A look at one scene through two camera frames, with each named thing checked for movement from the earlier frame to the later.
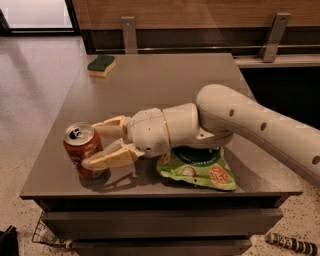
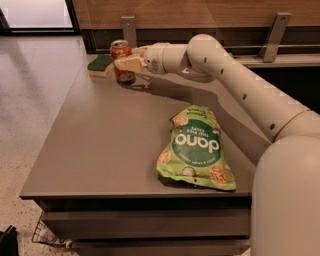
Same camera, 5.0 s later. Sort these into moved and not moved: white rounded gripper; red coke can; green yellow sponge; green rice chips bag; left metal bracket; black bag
Moved: red coke can; white rounded gripper
Not moved: green yellow sponge; green rice chips bag; left metal bracket; black bag
